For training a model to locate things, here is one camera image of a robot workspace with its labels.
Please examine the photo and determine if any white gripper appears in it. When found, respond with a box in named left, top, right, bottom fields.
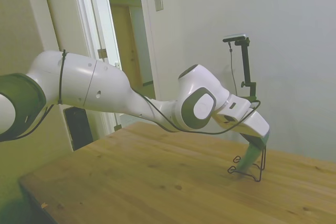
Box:
left=237, top=108, right=271, bottom=150

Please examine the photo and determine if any wooden interior door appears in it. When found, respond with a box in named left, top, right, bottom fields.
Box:
left=111, top=4, right=144, bottom=89

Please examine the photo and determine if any black flat panel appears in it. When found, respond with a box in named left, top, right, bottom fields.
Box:
left=63, top=105, right=95, bottom=152

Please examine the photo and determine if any black wire plate stand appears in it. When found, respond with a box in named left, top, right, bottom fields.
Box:
left=227, top=146, right=267, bottom=183

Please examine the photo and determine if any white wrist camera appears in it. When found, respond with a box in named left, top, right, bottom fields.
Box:
left=213, top=108, right=253, bottom=129

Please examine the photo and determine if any black clamp camera stand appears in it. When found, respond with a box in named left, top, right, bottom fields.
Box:
left=234, top=38, right=258, bottom=103

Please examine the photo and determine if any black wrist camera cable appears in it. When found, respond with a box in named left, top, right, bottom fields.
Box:
left=14, top=99, right=261, bottom=139

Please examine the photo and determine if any thin black camera cable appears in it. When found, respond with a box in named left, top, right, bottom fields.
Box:
left=227, top=41, right=240, bottom=97

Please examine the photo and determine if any grey exterior camera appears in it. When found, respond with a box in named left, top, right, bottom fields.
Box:
left=222, top=33, right=248, bottom=44

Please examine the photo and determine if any white door frame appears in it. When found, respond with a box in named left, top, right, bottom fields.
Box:
left=70, top=0, right=161, bottom=137

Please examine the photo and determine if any black strap on arm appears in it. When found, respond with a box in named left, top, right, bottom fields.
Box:
left=57, top=49, right=70, bottom=105

